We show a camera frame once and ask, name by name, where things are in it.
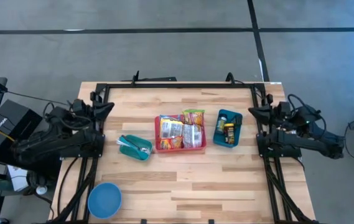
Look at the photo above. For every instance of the red ramen noodle packet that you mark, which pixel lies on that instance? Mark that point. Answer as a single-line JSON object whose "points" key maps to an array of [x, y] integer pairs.
{"points": [[192, 136], [171, 143]]}

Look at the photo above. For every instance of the yellow-lid seasoning can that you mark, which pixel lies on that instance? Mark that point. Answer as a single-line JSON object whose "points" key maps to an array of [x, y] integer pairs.
{"points": [[229, 133]]}

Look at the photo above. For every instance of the shiny metal spoon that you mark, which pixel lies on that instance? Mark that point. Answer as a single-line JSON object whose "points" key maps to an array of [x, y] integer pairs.
{"points": [[145, 151]]}

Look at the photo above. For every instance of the white paper sheet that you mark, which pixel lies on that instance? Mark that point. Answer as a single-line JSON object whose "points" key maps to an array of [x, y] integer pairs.
{"points": [[16, 182]]}

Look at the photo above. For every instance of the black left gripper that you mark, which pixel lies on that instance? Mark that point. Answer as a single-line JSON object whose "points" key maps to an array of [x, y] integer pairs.
{"points": [[81, 109]]}

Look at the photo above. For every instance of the black-lid spice jar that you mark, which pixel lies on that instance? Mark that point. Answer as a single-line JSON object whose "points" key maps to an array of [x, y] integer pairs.
{"points": [[221, 124]]}

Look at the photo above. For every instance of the blue round bowl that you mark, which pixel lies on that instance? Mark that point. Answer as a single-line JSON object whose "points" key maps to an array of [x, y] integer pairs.
{"points": [[104, 200]]}

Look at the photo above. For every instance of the blue white ramen packet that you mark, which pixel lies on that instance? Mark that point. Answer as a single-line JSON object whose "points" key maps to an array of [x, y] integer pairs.
{"points": [[168, 117]]}

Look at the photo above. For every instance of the yellow green shrimp ramen packet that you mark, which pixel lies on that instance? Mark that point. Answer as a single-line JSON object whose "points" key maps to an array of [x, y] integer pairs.
{"points": [[193, 116]]}

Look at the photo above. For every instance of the white round cap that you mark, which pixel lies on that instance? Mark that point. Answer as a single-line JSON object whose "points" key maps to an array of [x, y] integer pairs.
{"points": [[41, 190]]}

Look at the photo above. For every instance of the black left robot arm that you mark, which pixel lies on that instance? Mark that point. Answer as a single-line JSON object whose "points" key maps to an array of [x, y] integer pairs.
{"points": [[58, 140]]}

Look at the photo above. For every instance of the black equipment box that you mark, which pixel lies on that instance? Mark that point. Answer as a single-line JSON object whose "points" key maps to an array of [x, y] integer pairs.
{"points": [[18, 119]]}

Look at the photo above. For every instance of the pink plastic tray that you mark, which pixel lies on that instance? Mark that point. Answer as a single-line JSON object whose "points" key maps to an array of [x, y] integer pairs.
{"points": [[179, 148]]}

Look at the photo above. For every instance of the yellow ramen noodle packet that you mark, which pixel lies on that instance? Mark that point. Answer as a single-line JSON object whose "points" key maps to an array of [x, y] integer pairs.
{"points": [[171, 129]]}

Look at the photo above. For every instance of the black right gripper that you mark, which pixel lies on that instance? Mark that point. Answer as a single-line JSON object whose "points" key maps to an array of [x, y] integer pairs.
{"points": [[281, 113]]}

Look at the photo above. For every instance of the blue rectangular plastic bin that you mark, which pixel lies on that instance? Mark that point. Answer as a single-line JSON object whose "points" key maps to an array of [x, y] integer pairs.
{"points": [[237, 116]]}

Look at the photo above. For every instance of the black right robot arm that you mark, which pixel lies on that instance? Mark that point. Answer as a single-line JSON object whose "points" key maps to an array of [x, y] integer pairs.
{"points": [[307, 140]]}

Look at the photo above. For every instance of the black metal table frame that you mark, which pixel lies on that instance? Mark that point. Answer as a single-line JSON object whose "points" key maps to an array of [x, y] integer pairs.
{"points": [[179, 85]]}

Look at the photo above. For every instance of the teal green plastic bin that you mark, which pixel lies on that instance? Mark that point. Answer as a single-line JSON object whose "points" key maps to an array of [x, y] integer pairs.
{"points": [[130, 152]]}

